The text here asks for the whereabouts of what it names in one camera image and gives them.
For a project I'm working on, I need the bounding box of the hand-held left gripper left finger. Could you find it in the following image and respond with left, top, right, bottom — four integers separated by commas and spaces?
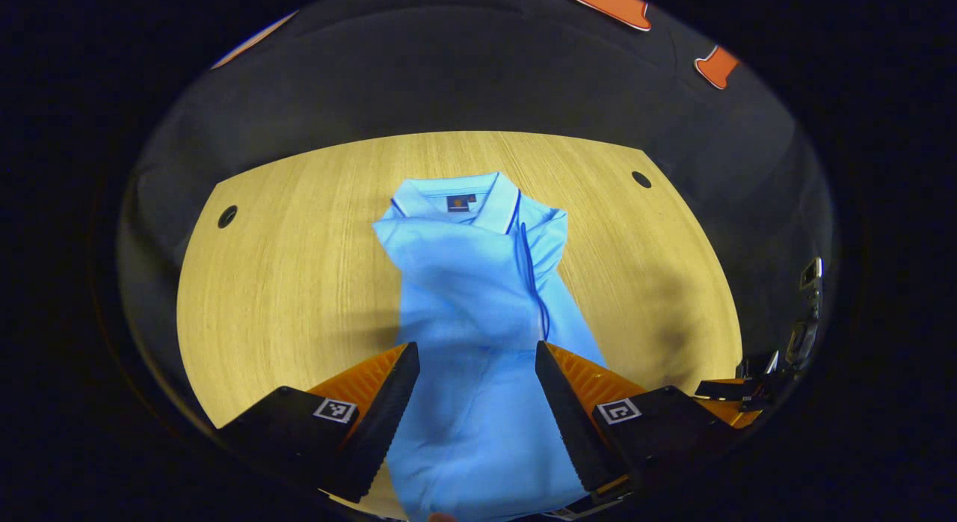
217, 342, 421, 504

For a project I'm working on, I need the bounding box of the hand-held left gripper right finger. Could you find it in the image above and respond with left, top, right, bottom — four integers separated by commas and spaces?
534, 341, 737, 508

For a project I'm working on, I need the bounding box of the light blue T-shirt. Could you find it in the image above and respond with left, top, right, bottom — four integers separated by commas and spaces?
372, 171, 608, 522

